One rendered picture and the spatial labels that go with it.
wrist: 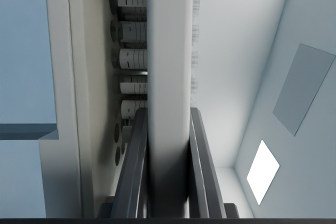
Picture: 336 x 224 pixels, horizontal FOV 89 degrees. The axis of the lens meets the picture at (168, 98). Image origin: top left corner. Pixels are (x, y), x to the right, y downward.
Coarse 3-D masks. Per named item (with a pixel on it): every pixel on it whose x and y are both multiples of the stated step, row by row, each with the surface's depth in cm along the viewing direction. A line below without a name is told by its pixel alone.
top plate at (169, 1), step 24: (168, 0) 7; (168, 24) 7; (168, 48) 7; (168, 72) 7; (168, 96) 8; (168, 120) 8; (168, 144) 8; (168, 168) 8; (168, 192) 8; (168, 216) 8
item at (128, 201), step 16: (144, 112) 10; (144, 128) 9; (128, 144) 8; (144, 144) 8; (128, 160) 7; (144, 160) 7; (128, 176) 6; (144, 176) 7; (128, 192) 6; (144, 192) 7; (112, 208) 6; (128, 208) 6; (144, 208) 7
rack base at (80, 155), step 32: (64, 0) 7; (96, 0) 9; (64, 32) 7; (96, 32) 9; (64, 64) 7; (96, 64) 9; (64, 96) 8; (96, 96) 9; (64, 128) 8; (96, 128) 9; (64, 160) 8; (96, 160) 9; (64, 192) 8; (96, 192) 9
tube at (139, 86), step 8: (112, 80) 11; (120, 80) 11; (128, 80) 11; (136, 80) 11; (144, 80) 11; (192, 80) 11; (112, 88) 11; (120, 88) 11; (128, 88) 11; (136, 88) 11; (144, 88) 11; (192, 88) 11
